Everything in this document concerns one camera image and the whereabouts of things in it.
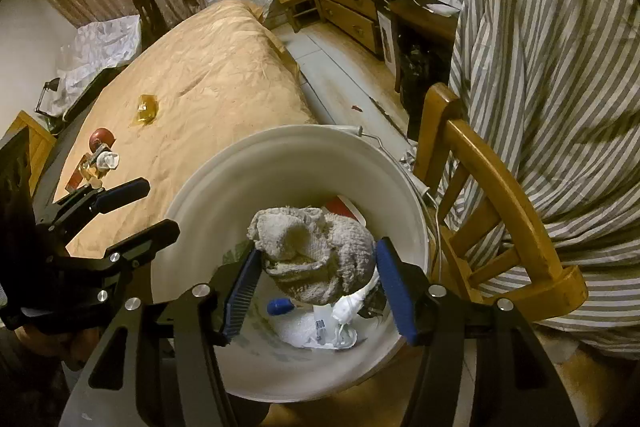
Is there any white printed wrapper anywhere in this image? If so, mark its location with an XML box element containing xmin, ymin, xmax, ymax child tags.
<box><xmin>272</xmin><ymin>307</ymin><xmax>358</xmax><ymax>351</ymax></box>

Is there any white box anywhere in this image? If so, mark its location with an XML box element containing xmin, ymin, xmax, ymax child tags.
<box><xmin>376</xmin><ymin>9</ymin><xmax>399</xmax><ymax>61</ymax></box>

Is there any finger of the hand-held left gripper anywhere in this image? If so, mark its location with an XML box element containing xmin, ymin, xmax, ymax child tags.
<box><xmin>47</xmin><ymin>177</ymin><xmax>152</xmax><ymax>229</ymax></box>
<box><xmin>59</xmin><ymin>218</ymin><xmax>181</xmax><ymax>309</ymax></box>

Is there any amber glass bottle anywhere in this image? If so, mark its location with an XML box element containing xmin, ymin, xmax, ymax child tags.
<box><xmin>131</xmin><ymin>93</ymin><xmax>161</xmax><ymax>126</ymax></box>

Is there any black desk lamp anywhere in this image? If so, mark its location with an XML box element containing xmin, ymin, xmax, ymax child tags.
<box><xmin>34</xmin><ymin>77</ymin><xmax>63</xmax><ymax>118</ymax></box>

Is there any dark wooden chair back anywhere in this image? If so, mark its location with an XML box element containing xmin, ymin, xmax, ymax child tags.
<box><xmin>132</xmin><ymin>0</ymin><xmax>168</xmax><ymax>44</ymax></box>

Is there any dark wooden desk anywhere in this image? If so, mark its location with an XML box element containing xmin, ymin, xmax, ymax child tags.
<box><xmin>367</xmin><ymin>0</ymin><xmax>467</xmax><ymax>94</ymax></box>

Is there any gold foil wrapper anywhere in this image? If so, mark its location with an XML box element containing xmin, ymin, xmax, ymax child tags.
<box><xmin>80</xmin><ymin>159</ymin><xmax>108</xmax><ymax>188</ymax></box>

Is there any grey bed sheet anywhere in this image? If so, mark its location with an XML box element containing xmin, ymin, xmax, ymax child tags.
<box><xmin>30</xmin><ymin>107</ymin><xmax>96</xmax><ymax>208</ymax></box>

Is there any grey striped cloth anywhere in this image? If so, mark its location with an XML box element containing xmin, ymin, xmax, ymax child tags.
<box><xmin>440</xmin><ymin>0</ymin><xmax>640</xmax><ymax>349</ymax></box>

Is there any tan bed blanket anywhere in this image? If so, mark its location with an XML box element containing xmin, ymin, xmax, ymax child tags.
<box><xmin>52</xmin><ymin>0</ymin><xmax>321</xmax><ymax>258</ymax></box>

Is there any red and white packet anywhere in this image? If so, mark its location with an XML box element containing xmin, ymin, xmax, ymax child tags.
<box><xmin>320</xmin><ymin>194</ymin><xmax>368</xmax><ymax>228</ymax></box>

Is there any red flat packet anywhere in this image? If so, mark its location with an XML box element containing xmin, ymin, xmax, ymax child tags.
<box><xmin>67</xmin><ymin>164</ymin><xmax>88</xmax><ymax>191</ymax></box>

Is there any grey knitted cloth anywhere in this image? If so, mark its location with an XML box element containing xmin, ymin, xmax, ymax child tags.
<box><xmin>246</xmin><ymin>205</ymin><xmax>378</xmax><ymax>306</ymax></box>

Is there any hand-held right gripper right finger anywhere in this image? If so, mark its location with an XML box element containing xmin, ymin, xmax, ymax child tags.
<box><xmin>375</xmin><ymin>237</ymin><xmax>581</xmax><ymax>427</ymax></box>

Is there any wooden headboard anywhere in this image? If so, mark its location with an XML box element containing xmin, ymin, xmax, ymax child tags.
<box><xmin>10</xmin><ymin>109</ymin><xmax>58</xmax><ymax>198</ymax></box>

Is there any black plastic bag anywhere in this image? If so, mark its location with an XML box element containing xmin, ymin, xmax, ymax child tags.
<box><xmin>397</xmin><ymin>41</ymin><xmax>442</xmax><ymax>108</ymax></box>

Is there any white plastic bucket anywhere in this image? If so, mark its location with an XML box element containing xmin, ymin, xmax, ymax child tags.
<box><xmin>150</xmin><ymin>123</ymin><xmax>442</xmax><ymax>404</ymax></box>

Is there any red round cap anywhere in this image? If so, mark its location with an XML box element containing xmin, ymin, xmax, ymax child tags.
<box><xmin>89</xmin><ymin>127</ymin><xmax>117</xmax><ymax>150</ymax></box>

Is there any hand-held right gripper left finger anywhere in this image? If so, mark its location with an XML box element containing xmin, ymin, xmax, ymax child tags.
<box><xmin>60</xmin><ymin>239</ymin><xmax>263</xmax><ymax>427</ymax></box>

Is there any crumpled plastic sheet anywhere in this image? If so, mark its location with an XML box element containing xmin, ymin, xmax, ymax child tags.
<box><xmin>57</xmin><ymin>14</ymin><xmax>142</xmax><ymax>90</ymax></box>

